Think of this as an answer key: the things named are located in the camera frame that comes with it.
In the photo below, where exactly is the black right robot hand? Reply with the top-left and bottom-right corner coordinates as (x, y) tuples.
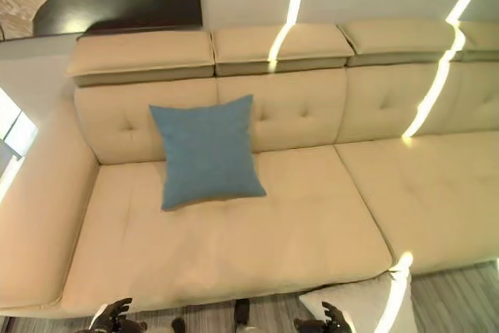
(293, 301), (354, 333)

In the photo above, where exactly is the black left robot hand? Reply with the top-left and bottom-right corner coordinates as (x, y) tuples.
(88, 297), (148, 333)

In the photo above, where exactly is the cream leather sectional sofa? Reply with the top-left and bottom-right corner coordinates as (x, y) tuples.
(0, 16), (499, 310)

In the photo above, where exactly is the cream sofa headrest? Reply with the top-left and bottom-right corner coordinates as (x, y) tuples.
(451, 19), (499, 63)
(337, 16), (465, 68)
(64, 30), (216, 88)
(212, 23), (355, 77)

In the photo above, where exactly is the white square cushion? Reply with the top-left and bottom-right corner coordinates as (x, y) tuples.
(299, 260), (413, 333)

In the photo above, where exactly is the dark robot right foot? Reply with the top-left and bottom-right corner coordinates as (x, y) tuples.
(233, 297), (251, 329)

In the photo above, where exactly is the grey striped rug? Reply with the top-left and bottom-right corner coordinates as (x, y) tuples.
(0, 260), (499, 333)

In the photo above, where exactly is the blue square cushion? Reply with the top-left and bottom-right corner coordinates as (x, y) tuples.
(148, 94), (267, 212)

